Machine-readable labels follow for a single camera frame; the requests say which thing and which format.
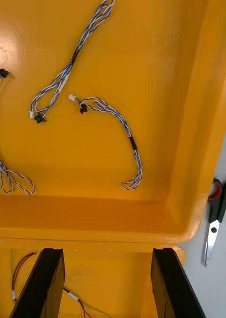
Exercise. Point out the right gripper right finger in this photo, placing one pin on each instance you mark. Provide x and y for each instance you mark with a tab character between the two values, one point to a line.
172	285

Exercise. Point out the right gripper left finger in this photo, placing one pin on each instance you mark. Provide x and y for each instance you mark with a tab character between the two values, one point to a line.
40	285

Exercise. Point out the yellow-orange plastic bin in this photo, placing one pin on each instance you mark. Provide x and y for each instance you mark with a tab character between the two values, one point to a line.
112	270
147	74

